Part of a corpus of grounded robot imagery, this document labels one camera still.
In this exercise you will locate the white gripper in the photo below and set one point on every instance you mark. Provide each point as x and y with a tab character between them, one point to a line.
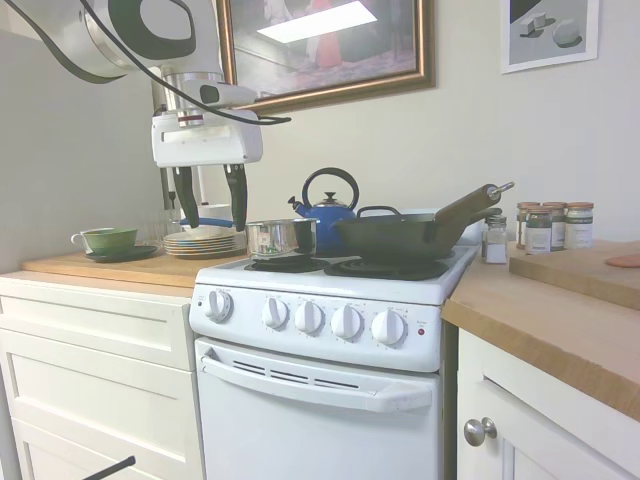
205	145

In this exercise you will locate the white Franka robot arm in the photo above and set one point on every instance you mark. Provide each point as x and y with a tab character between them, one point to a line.
95	30

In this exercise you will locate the white electric stove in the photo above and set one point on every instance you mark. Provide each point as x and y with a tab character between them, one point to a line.
310	287

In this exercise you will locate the blue plastic item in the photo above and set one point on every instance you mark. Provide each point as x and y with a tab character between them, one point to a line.
215	221

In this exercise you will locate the white shallow bowl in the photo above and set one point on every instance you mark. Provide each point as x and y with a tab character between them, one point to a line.
210	232

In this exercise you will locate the gold rimmed plate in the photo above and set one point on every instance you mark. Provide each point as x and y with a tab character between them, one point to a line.
172	237
172	247
172	242

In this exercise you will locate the clear drinking glass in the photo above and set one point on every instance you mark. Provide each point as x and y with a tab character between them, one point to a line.
162	225

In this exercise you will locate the stack of plates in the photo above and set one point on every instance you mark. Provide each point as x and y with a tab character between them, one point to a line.
200	255

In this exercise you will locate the stainless steel pot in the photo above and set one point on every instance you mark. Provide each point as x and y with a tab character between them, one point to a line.
272	239

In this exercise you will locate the dark green saucer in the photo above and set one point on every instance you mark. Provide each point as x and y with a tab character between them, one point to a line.
135	254

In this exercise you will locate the white oven temperature knob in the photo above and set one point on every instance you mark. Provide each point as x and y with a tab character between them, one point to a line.
218	306

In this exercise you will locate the green ceramic cup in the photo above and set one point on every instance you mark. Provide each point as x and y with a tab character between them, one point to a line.
112	241

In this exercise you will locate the long wooden cutting board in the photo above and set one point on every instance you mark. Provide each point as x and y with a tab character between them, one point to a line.
125	272

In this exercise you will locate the large black coil burner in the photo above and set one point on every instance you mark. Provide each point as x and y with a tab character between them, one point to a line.
385	271

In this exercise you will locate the gold framed painting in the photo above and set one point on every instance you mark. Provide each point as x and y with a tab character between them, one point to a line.
325	45

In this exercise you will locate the white drawer cabinet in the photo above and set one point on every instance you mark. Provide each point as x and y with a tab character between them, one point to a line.
100	390

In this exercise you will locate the white oven door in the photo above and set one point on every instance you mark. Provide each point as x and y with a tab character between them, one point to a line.
320	440

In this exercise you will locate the black thin rod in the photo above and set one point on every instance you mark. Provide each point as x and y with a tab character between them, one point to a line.
112	465

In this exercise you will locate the glass salt shaker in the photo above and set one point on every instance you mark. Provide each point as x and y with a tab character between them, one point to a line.
495	245

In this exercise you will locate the silver round cabinet knob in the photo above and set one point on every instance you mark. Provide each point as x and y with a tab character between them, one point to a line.
477	432

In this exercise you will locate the glass spice jar white contents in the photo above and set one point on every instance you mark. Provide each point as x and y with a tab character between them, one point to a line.
579	227

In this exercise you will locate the thick wooden cutting board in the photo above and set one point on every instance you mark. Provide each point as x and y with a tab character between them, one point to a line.
575	275

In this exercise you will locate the white bordered art poster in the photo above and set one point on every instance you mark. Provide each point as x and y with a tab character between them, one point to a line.
550	35

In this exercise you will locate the white door cabinet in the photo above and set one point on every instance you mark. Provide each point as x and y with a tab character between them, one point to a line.
540	425

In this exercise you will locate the terracotta round coaster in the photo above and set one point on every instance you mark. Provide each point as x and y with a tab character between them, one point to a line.
625	261

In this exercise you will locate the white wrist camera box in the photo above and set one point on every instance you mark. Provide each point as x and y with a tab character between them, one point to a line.
235	95

